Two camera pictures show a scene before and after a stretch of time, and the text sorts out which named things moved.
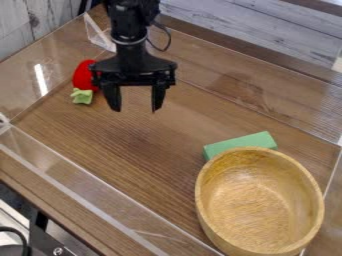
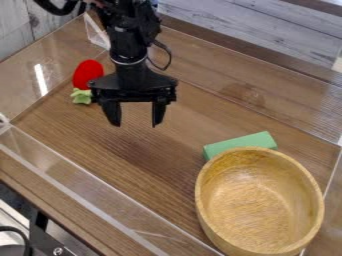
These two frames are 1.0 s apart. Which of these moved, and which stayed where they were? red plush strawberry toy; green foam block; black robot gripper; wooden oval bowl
Moved: black robot gripper
Stayed: wooden oval bowl; green foam block; red plush strawberry toy
